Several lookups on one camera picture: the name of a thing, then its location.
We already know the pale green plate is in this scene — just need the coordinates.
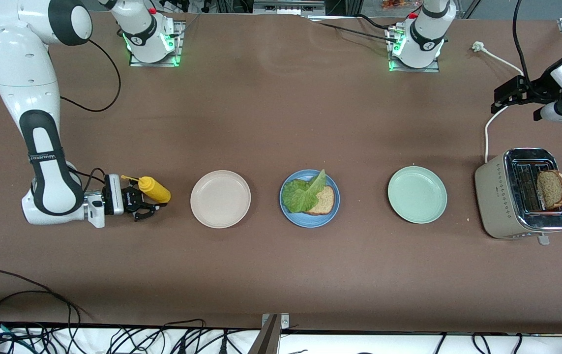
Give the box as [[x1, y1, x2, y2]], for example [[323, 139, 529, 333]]
[[387, 166, 447, 224]]

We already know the black cable on table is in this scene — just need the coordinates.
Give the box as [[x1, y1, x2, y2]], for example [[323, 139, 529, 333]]
[[304, 16, 395, 44]]

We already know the dark metal bar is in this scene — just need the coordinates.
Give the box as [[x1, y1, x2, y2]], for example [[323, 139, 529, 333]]
[[247, 315, 281, 354]]

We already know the yellow squeeze bottle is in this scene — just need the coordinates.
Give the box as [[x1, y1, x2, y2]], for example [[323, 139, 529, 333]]
[[121, 175, 172, 204]]

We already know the black floor cable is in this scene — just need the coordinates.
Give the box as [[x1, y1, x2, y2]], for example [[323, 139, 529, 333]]
[[109, 319, 207, 354], [0, 290, 82, 345], [0, 268, 75, 325]]

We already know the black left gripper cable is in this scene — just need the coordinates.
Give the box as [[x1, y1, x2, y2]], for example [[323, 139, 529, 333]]
[[513, 0, 530, 82]]

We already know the black looped cable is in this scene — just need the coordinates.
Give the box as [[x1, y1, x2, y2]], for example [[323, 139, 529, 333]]
[[59, 38, 122, 113]]

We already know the blue plate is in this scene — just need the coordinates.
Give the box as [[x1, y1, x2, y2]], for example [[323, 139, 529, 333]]
[[279, 170, 340, 228]]

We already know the grey equipment box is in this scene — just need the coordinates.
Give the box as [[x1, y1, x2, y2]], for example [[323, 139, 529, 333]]
[[253, 0, 326, 15]]

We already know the brown bread slice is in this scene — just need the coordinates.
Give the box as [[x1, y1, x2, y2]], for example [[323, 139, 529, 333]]
[[536, 170, 562, 209], [305, 186, 335, 216]]

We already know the beige chrome-topped toaster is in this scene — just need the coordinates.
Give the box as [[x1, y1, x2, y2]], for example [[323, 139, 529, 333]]
[[474, 147, 562, 245]]

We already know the white toaster power cable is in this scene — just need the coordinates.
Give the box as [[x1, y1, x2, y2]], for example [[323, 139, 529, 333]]
[[472, 41, 525, 164]]

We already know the off-white plate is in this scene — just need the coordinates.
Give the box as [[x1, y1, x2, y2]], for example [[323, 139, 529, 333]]
[[190, 170, 251, 229]]

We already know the green lettuce leaf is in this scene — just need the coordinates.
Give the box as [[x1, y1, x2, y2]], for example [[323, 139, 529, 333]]
[[282, 169, 327, 213]]

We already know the small metal table bracket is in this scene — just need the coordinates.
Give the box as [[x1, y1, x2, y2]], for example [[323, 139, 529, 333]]
[[261, 313, 290, 329]]

